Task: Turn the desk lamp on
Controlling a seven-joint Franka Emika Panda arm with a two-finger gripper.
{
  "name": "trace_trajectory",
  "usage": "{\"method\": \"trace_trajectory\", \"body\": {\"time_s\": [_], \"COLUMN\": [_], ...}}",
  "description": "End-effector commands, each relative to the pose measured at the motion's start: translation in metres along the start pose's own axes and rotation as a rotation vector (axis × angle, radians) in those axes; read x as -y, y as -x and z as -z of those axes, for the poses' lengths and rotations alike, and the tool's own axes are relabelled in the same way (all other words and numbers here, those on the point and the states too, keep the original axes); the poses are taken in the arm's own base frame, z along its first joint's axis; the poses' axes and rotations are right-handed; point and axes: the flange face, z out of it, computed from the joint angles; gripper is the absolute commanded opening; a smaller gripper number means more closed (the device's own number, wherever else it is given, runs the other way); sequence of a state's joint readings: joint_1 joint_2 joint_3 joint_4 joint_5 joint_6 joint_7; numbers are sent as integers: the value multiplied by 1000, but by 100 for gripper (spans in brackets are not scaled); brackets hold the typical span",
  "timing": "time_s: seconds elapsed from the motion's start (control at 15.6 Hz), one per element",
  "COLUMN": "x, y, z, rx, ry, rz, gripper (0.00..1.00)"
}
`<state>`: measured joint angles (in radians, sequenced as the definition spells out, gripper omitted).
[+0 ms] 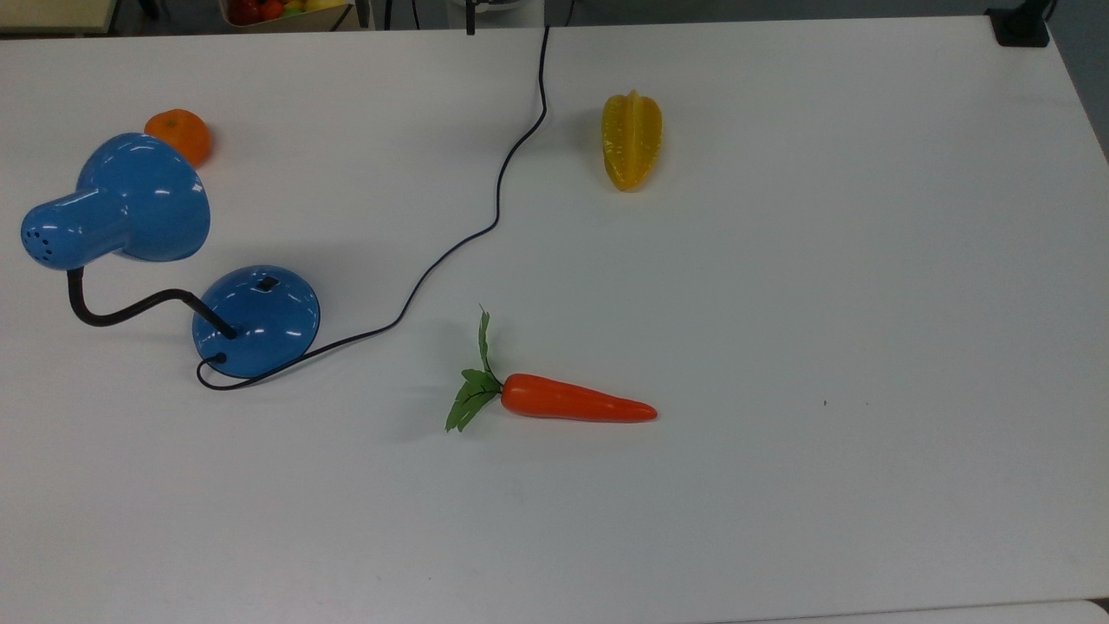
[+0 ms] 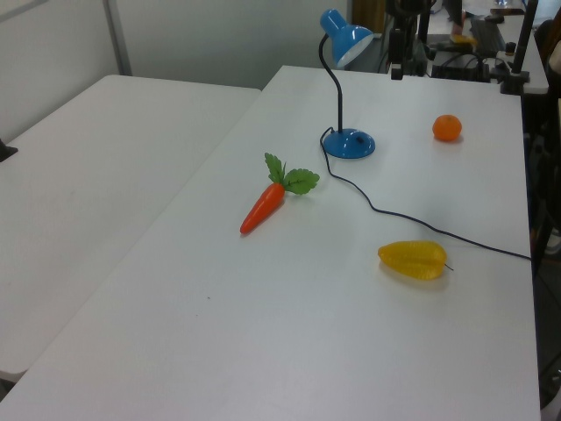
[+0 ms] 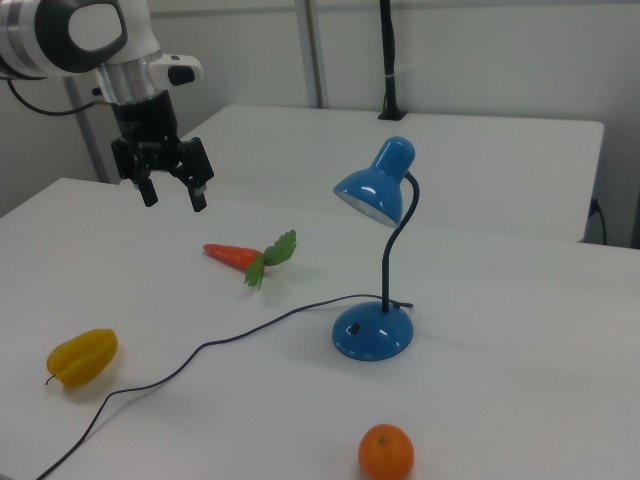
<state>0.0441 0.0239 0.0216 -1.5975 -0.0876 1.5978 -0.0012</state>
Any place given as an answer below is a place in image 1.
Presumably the orange toy carrot with leaves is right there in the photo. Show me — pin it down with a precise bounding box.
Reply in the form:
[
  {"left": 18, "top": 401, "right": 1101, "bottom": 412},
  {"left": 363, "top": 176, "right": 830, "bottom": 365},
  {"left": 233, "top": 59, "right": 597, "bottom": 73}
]
[{"left": 444, "top": 305, "right": 659, "bottom": 434}]

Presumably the black table clamp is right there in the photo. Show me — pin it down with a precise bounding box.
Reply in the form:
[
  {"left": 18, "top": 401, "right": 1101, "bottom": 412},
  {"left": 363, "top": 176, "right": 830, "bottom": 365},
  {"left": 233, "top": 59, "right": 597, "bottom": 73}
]
[{"left": 986, "top": 0, "right": 1058, "bottom": 49}]

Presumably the orange tangerine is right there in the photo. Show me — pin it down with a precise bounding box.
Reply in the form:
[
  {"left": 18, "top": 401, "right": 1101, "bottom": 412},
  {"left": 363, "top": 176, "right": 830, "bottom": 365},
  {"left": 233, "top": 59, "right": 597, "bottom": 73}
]
[{"left": 144, "top": 108, "right": 213, "bottom": 169}]

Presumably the black lamp power cable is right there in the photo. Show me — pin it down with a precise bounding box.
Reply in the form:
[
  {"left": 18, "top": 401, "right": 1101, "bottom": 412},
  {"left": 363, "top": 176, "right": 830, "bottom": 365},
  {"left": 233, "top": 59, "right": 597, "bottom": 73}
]
[{"left": 196, "top": 24, "right": 553, "bottom": 392}]

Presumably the yellow starfruit toy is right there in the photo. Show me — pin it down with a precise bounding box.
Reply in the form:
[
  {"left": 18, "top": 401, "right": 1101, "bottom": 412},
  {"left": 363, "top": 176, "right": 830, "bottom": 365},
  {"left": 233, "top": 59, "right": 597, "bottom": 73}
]
[{"left": 601, "top": 89, "right": 664, "bottom": 193}]

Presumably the blue desk lamp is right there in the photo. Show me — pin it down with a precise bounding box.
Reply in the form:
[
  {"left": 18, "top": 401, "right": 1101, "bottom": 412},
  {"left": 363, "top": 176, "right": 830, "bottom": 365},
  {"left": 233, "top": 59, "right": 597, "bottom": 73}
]
[{"left": 20, "top": 132, "right": 321, "bottom": 380}]

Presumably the box of toy fruit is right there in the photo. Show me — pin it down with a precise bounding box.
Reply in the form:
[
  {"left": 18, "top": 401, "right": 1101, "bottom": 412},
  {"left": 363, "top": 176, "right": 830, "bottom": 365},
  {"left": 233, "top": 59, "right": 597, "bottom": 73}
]
[{"left": 218, "top": 0, "right": 356, "bottom": 34}]

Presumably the beige side table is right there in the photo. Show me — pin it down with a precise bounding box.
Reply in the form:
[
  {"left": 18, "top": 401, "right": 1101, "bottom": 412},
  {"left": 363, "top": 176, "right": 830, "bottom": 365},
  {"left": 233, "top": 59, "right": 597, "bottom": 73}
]
[{"left": 0, "top": 0, "right": 120, "bottom": 37}]

